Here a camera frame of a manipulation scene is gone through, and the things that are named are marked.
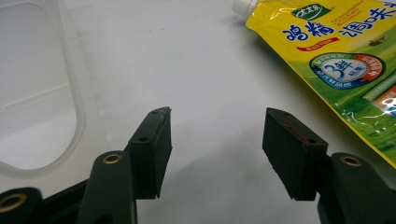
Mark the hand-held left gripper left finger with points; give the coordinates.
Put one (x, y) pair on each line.
(146, 158)

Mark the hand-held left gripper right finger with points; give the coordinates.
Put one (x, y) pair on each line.
(299, 161)

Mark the yellow green spouted seasoning pouch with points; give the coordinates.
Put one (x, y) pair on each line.
(342, 62)

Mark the clear plastic storage box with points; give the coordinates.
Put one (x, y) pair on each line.
(37, 93)

